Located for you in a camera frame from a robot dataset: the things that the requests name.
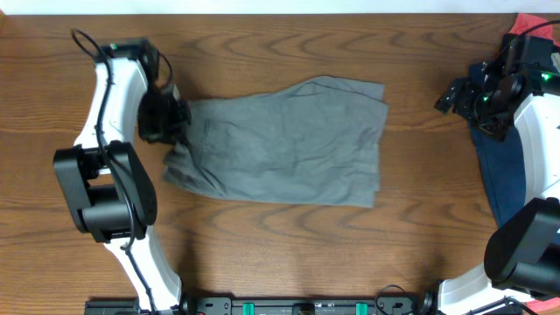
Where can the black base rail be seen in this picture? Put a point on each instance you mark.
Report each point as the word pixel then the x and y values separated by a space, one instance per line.
pixel 226 306

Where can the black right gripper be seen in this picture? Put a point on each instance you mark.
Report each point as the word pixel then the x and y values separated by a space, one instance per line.
pixel 470 91

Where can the red cloth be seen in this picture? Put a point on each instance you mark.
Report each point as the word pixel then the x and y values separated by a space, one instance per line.
pixel 533 26

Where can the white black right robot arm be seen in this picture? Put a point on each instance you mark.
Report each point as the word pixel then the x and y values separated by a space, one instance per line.
pixel 521 263

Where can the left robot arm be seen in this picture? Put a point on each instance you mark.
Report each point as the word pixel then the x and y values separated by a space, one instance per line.
pixel 107 190

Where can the grey shorts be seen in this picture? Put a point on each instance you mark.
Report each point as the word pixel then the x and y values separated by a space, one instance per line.
pixel 317 142

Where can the navy blue garment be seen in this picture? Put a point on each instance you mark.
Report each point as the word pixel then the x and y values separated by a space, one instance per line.
pixel 503 175

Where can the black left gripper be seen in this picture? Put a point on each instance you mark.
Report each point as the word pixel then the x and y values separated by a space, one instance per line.
pixel 179 127

